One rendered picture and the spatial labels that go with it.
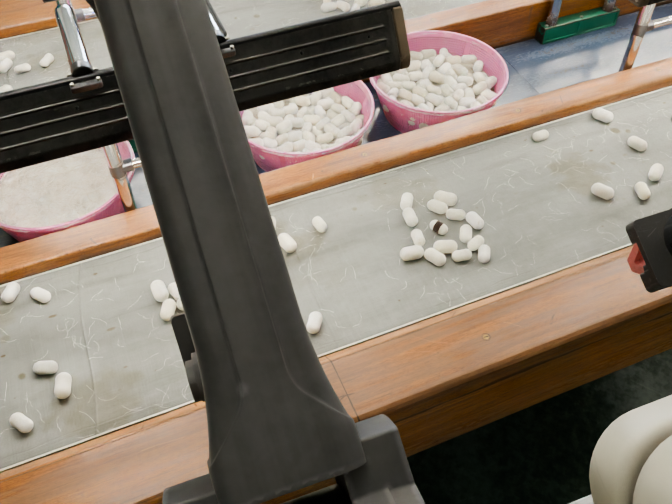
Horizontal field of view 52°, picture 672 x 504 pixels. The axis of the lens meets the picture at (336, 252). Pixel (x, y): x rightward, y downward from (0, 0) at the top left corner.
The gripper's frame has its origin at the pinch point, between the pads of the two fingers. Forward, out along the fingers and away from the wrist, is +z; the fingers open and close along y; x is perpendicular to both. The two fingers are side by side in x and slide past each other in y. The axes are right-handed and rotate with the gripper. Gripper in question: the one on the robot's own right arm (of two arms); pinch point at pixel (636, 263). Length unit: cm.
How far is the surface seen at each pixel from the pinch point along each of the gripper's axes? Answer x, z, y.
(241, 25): -77, 68, 17
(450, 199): -20.8, 37.2, 0.5
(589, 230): -8.8, 33.2, -17.8
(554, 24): -58, 60, -47
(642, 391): 26, 99, -56
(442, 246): -13.2, 33.4, 6.2
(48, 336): -18, 38, 64
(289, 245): -21, 37, 28
